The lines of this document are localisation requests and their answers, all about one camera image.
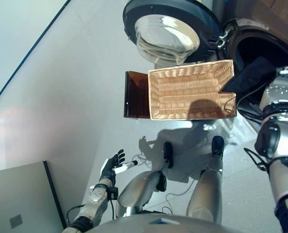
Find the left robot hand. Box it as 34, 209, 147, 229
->
99, 149, 138, 182

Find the black garment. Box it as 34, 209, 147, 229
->
220, 57, 277, 95

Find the grey front-load washing machine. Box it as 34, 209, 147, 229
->
216, 0, 288, 133

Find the grey robot torso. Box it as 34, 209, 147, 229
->
92, 210, 234, 233

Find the brown transparent acrylic stool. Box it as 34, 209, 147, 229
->
123, 71, 151, 119

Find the rectangular wicker laundry basket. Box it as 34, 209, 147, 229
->
148, 59, 237, 121

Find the round glass washer door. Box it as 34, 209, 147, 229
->
122, 0, 224, 66

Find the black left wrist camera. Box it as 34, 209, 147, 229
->
109, 186, 119, 201

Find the white floor cable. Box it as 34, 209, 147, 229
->
133, 152, 198, 214

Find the grey wall socket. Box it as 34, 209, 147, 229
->
9, 214, 23, 229

